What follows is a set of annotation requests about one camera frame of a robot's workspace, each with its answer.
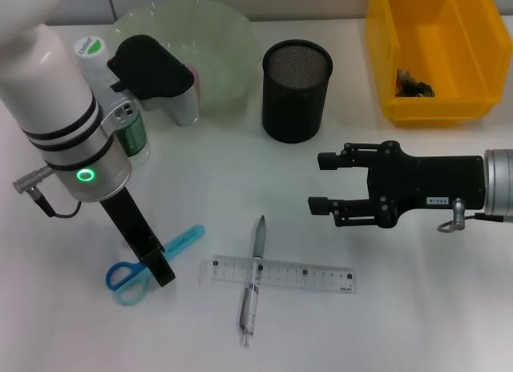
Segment right wrist grey cable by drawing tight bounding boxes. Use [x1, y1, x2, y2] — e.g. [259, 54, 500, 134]
[436, 198, 513, 233]

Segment translucent green fruit bowl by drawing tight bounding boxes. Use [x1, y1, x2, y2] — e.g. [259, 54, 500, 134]
[106, 0, 260, 119]

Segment yellow plastic bin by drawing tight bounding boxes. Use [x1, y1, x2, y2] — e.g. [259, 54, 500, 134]
[364, 0, 513, 127]

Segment grey clear pen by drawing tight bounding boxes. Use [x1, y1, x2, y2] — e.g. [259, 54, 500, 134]
[239, 214, 269, 348]

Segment black mesh pen holder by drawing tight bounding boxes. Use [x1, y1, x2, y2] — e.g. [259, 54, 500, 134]
[261, 38, 334, 144]

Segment pink toy peach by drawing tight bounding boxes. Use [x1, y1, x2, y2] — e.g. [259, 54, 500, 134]
[189, 64, 202, 97]

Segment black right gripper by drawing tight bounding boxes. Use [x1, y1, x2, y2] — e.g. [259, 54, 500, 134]
[307, 139, 488, 230]

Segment clear green-label water bottle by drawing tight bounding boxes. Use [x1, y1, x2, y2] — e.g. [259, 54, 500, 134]
[73, 34, 152, 168]

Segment green plastic wrapper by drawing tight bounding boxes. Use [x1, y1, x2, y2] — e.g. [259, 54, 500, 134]
[395, 68, 437, 99]

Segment blue scissors with cover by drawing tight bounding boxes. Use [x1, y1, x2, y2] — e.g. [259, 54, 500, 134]
[105, 224, 207, 308]

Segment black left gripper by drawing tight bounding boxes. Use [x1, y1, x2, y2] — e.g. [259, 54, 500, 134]
[99, 186, 178, 289]

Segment clear plastic ruler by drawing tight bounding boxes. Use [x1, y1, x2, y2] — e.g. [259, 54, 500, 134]
[200, 254, 357, 295]

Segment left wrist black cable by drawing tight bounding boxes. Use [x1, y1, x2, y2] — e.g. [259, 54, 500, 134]
[13, 166, 83, 219]

